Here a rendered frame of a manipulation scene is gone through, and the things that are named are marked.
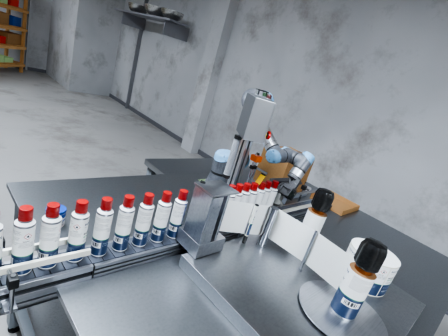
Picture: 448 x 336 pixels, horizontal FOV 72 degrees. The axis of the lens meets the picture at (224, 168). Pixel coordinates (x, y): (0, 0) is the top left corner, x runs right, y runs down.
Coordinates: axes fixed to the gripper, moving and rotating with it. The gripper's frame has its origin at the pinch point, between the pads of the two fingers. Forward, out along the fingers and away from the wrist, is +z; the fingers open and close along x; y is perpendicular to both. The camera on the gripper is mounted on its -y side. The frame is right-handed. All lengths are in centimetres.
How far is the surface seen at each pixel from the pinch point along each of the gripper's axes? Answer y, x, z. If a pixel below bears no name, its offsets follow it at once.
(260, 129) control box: 0, -46, -21
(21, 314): -46, -52, 113
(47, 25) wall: -867, 89, -82
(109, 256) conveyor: 3, -76, 50
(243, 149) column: -12.1, -31.8, -13.0
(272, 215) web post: 20.5, -31.1, 5.9
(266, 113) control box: 0, -49, -28
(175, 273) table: 15, -56, 44
